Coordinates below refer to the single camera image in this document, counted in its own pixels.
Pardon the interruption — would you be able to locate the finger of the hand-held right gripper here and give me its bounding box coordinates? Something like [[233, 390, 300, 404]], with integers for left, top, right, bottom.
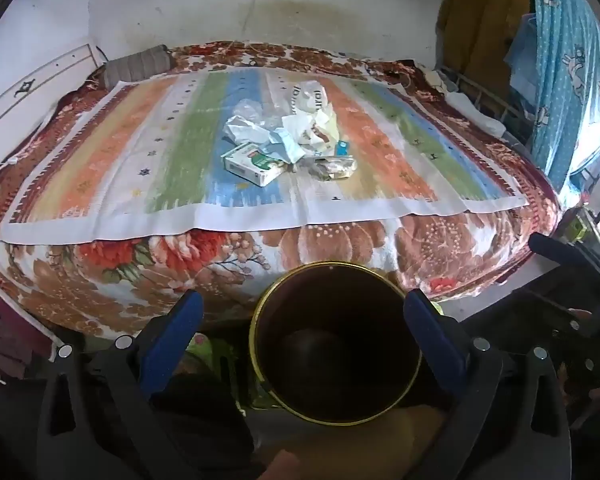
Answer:
[[528, 232, 600, 286]]

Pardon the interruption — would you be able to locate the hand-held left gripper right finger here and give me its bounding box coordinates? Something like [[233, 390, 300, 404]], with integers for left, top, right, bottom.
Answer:
[[404, 290, 572, 480]]

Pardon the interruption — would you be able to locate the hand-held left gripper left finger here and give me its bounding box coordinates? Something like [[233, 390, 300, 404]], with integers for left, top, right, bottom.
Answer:
[[36, 290, 206, 480]]

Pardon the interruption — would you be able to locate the brown bin with gold rim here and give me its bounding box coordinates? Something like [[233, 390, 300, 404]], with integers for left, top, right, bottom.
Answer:
[[249, 261, 423, 427]]

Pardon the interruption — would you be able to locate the white carton box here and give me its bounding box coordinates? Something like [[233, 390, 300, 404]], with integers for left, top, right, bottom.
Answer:
[[221, 142, 286, 187]]

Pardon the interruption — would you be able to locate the brown snack wrapper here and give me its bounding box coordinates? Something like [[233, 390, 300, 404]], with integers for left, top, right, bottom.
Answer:
[[307, 156, 357, 181]]

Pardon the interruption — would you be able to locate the white tissue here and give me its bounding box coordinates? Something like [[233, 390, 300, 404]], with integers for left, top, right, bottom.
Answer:
[[223, 115, 281, 148]]

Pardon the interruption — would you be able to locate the clear plastic bag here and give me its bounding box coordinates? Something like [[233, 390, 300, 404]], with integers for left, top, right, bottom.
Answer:
[[232, 100, 264, 123]]

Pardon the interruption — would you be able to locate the white printed plastic bag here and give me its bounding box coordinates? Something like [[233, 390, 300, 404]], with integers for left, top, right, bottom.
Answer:
[[287, 80, 331, 116]]

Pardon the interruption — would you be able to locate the green box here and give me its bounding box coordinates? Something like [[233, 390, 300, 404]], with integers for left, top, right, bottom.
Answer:
[[562, 210, 588, 238]]

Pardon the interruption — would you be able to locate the floral brown blanket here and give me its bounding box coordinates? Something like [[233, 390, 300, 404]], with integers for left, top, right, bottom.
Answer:
[[0, 42, 563, 341]]

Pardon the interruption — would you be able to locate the person's mustard trouser leg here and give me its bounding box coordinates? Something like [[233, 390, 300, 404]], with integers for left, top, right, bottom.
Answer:
[[260, 402, 448, 480]]

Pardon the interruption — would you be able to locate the blue dotted curtain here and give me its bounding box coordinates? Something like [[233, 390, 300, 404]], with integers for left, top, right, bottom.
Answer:
[[522, 0, 600, 191]]

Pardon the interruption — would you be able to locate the white foam pillow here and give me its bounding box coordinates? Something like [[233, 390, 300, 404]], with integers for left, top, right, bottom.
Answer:
[[447, 94, 506, 136]]

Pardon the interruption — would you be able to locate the maroon bed skirt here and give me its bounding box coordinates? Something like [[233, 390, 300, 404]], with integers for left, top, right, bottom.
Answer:
[[0, 280, 56, 381]]

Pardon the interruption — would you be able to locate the striped colourful mat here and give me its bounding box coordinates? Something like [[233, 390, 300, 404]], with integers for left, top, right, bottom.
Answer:
[[0, 67, 531, 246]]

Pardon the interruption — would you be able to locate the light blue hanging garment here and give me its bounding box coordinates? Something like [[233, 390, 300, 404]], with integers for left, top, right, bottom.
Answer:
[[504, 12, 542, 106]]

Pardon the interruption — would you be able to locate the mustard hanging coat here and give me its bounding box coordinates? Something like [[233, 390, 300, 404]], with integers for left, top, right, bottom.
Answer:
[[437, 0, 533, 93]]

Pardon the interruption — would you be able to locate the grey striped pillow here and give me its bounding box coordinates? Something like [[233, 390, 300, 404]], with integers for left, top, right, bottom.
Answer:
[[104, 45, 176, 83]]

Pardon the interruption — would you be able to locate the white headboard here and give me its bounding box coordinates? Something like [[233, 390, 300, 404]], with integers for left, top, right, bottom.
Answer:
[[0, 44, 98, 146]]

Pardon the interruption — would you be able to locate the metal bed frame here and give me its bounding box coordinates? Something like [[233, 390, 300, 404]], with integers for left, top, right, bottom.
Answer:
[[440, 65, 536, 146]]

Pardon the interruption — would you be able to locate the white power cable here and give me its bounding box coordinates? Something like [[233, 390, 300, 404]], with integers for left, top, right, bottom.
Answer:
[[239, 0, 257, 43]]

